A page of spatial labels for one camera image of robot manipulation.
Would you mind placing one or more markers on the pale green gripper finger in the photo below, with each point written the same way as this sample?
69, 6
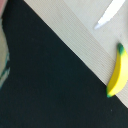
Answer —
4, 56

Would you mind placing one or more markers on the yellow toy banana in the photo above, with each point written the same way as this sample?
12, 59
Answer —
119, 77

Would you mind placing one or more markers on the beige woven placemat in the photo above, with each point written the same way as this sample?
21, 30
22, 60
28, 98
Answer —
74, 20

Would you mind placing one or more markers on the knife with wooden handle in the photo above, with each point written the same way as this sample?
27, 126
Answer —
112, 9

